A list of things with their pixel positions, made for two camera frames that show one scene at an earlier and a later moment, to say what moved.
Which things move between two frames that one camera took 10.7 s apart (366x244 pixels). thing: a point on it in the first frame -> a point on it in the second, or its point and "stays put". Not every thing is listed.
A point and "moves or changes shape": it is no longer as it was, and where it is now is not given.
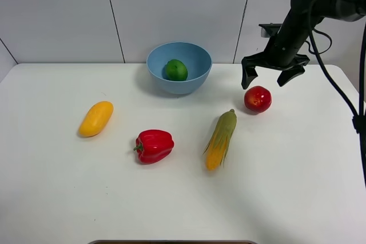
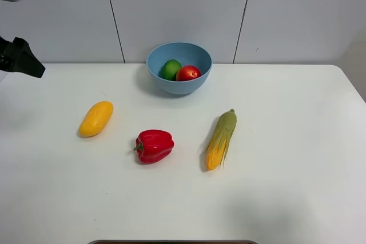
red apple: [257, 99] -> [187, 72]
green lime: [176, 70] moves or changes shape
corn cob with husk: [216, 150] stays put
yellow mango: [96, 119] stays put
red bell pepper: [152, 146] stays put
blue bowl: [197, 59] stays put
